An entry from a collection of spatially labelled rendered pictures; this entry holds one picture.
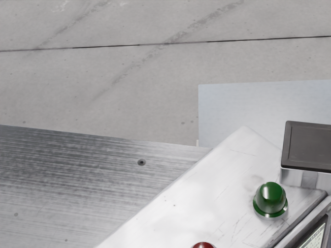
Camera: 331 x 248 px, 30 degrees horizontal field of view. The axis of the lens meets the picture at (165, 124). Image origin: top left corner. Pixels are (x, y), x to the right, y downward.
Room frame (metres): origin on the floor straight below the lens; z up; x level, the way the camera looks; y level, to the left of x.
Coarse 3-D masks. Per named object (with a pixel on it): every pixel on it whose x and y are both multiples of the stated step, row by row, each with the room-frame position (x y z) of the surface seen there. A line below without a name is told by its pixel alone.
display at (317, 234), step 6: (324, 216) 0.25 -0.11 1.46; (318, 222) 0.24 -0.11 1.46; (324, 222) 0.24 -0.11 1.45; (312, 228) 0.24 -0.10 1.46; (318, 228) 0.24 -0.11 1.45; (324, 228) 0.24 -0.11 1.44; (306, 234) 0.23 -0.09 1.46; (312, 234) 0.23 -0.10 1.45; (318, 234) 0.24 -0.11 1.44; (324, 234) 0.25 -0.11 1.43; (300, 240) 0.23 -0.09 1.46; (306, 240) 0.23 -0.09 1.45; (312, 240) 0.23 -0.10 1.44; (318, 240) 0.24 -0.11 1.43; (294, 246) 0.22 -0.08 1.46; (300, 246) 0.23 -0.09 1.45; (306, 246) 0.23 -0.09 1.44; (312, 246) 0.24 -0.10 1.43; (318, 246) 0.24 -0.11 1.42
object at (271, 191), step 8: (264, 184) 0.26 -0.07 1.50; (272, 184) 0.26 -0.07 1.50; (256, 192) 0.25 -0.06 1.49; (264, 192) 0.25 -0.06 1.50; (272, 192) 0.25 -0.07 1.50; (280, 192) 0.25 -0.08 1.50; (256, 200) 0.25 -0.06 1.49; (264, 200) 0.24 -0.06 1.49; (272, 200) 0.24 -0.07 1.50; (280, 200) 0.24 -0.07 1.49; (256, 208) 0.25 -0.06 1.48; (264, 208) 0.24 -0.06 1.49; (272, 208) 0.24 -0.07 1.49; (280, 208) 0.24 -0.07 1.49; (264, 216) 0.24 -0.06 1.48; (272, 216) 0.24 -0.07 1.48; (280, 216) 0.24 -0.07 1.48
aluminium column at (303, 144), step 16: (288, 128) 0.30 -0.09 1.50; (304, 128) 0.30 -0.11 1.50; (320, 128) 0.30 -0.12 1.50; (288, 144) 0.29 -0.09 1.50; (304, 144) 0.29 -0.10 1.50; (320, 144) 0.28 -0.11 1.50; (288, 160) 0.27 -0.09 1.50; (304, 160) 0.27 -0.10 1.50; (320, 160) 0.27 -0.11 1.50; (288, 176) 0.27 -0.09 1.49; (304, 176) 0.27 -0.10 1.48; (320, 176) 0.26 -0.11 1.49
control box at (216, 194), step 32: (224, 160) 0.30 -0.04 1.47; (256, 160) 0.29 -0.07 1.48; (160, 192) 0.28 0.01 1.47; (192, 192) 0.27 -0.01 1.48; (224, 192) 0.27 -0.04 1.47; (288, 192) 0.26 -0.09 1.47; (320, 192) 0.26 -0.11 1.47; (128, 224) 0.25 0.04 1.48; (160, 224) 0.25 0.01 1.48; (192, 224) 0.24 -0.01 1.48; (224, 224) 0.24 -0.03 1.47; (256, 224) 0.24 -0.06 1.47; (288, 224) 0.23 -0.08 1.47
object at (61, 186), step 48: (0, 144) 0.91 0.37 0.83; (48, 144) 0.89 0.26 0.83; (96, 144) 0.87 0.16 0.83; (144, 144) 0.86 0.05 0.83; (0, 192) 0.78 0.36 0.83; (48, 192) 0.76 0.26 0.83; (96, 192) 0.75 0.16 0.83; (144, 192) 0.73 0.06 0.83; (0, 240) 0.66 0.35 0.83; (48, 240) 0.65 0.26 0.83; (96, 240) 0.63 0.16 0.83
